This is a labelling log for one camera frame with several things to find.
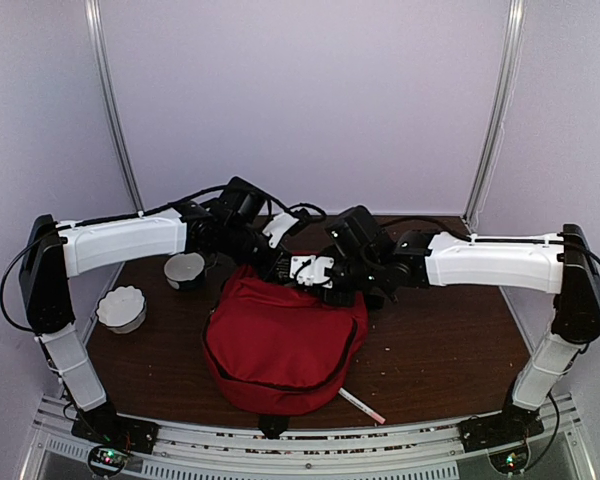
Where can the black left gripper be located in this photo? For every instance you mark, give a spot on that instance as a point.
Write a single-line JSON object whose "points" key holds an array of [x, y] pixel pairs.
{"points": [[275, 269]]}

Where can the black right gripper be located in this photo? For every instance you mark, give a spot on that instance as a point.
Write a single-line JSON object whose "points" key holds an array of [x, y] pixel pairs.
{"points": [[345, 300]]}

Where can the red backpack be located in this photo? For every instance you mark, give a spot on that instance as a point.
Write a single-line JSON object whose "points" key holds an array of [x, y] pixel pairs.
{"points": [[280, 352]]}

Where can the pink capped white marker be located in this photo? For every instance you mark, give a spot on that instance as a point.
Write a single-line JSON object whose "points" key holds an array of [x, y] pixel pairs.
{"points": [[360, 405]]}

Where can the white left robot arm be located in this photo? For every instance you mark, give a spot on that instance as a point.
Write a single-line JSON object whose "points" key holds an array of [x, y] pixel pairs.
{"points": [[237, 219]]}

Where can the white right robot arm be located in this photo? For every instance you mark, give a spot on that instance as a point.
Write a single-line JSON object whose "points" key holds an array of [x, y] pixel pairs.
{"points": [[363, 257]]}

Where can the round white bowl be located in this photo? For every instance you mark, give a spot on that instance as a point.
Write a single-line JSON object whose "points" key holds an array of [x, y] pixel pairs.
{"points": [[185, 272]]}

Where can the scalloped white bowl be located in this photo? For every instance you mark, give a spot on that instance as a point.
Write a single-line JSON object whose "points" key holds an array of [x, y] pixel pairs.
{"points": [[122, 310]]}

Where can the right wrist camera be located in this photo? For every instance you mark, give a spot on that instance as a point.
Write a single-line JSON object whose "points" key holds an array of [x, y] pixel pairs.
{"points": [[308, 270]]}

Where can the front aluminium rail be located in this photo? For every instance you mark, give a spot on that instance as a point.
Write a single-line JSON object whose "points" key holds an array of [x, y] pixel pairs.
{"points": [[429, 450]]}

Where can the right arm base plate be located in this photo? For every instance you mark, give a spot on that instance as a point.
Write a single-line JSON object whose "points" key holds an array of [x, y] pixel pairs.
{"points": [[478, 433]]}

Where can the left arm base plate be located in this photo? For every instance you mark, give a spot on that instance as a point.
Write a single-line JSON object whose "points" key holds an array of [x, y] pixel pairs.
{"points": [[122, 432]]}

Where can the left aluminium frame post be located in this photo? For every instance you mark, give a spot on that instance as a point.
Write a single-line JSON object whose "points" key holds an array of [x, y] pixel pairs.
{"points": [[97, 37]]}

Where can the aluminium frame post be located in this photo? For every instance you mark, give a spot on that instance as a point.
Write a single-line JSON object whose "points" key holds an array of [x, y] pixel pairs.
{"points": [[97, 37], [503, 95]]}

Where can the right aluminium frame post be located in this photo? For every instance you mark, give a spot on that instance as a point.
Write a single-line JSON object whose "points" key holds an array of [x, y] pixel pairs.
{"points": [[503, 95]]}

